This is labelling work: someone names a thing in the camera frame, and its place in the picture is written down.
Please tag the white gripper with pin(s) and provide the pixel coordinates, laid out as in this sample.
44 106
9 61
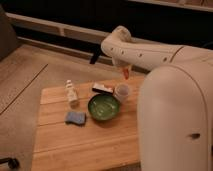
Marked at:
121 64

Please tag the orange red pepper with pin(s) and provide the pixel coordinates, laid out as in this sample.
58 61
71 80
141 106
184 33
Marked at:
126 73

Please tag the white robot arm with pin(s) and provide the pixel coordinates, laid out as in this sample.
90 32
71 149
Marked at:
175 102

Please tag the white ceramic cup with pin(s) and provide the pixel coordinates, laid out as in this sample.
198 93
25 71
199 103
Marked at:
122 92

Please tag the small dark box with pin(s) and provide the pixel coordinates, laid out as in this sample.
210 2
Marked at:
101 88

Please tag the green bowl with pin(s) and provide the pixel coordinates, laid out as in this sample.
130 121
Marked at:
103 107

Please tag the white plastic bottle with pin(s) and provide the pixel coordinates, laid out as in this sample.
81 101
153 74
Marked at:
71 94

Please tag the blue sponge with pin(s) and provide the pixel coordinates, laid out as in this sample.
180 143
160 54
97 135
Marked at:
75 118

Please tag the wooden board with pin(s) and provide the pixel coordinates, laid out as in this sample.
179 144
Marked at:
95 146

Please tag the black chair wheel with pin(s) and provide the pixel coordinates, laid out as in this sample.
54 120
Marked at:
13 163

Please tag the white shelf rail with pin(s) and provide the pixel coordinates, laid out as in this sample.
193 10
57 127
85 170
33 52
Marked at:
73 31

